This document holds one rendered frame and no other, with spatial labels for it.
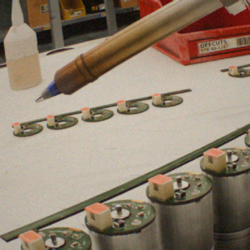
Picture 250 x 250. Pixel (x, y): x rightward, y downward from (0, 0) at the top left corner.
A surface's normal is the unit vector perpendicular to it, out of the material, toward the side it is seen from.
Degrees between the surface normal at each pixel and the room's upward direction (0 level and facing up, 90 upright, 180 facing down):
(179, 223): 90
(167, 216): 90
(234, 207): 90
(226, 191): 90
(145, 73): 0
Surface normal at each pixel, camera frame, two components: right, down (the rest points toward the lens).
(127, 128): -0.13, -0.93
